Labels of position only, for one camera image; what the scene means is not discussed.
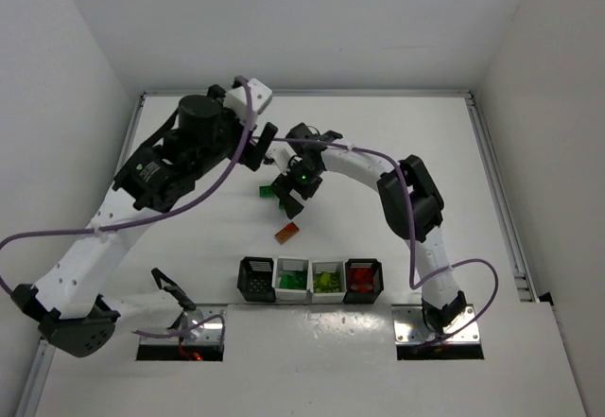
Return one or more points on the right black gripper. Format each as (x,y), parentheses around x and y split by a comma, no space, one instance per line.
(290,188)

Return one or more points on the left white bin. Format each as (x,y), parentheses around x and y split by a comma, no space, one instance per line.
(290,265)

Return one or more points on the black bin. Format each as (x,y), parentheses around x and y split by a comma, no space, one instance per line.
(254,279)
(378,283)

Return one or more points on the lime curved lego brick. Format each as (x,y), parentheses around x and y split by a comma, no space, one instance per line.
(326,278)

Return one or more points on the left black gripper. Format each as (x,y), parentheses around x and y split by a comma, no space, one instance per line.
(258,147)

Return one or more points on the long green lego brick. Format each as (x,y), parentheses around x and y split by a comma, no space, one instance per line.
(265,191)

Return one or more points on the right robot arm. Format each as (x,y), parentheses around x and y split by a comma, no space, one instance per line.
(411,203)

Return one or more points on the far right black bin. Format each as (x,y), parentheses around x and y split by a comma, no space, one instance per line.
(378,283)

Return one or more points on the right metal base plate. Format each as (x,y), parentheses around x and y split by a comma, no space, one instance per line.
(410,329)

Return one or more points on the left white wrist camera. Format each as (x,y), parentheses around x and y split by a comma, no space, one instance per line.
(248,96)

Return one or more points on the tan lego plate lower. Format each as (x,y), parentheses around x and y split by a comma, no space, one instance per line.
(285,235)

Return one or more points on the white bin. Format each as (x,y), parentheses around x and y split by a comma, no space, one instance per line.
(319,267)
(290,265)

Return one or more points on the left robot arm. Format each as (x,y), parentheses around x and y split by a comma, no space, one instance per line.
(176,168)

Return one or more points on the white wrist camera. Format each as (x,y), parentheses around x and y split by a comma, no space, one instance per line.
(248,96)
(280,157)

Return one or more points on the far left black bin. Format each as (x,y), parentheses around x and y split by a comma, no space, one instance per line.
(254,279)

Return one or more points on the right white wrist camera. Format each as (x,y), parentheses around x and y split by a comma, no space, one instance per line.
(280,157)

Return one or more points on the metal base plate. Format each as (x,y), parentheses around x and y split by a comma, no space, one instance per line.
(204,325)
(410,329)

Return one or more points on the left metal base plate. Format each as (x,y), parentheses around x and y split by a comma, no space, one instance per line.
(204,325)

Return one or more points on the right white bin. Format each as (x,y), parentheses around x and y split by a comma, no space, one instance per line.
(319,267)

